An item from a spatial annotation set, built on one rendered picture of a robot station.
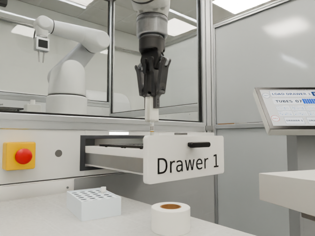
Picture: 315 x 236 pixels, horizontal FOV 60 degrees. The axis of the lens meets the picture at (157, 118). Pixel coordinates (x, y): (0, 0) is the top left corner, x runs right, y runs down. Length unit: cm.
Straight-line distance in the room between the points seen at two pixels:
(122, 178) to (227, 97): 186
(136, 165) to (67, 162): 28
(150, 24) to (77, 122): 38
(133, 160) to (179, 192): 54
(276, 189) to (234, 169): 192
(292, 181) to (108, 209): 41
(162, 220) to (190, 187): 76
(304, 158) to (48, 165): 123
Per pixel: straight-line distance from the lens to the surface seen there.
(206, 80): 134
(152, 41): 77
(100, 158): 83
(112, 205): 60
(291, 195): 71
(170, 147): 67
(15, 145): 79
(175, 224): 49
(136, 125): 103
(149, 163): 62
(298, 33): 249
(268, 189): 76
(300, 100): 163
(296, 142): 159
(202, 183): 130
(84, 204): 58
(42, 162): 86
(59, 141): 88
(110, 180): 97
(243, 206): 266
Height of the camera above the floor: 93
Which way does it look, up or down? 4 degrees up
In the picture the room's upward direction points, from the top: straight up
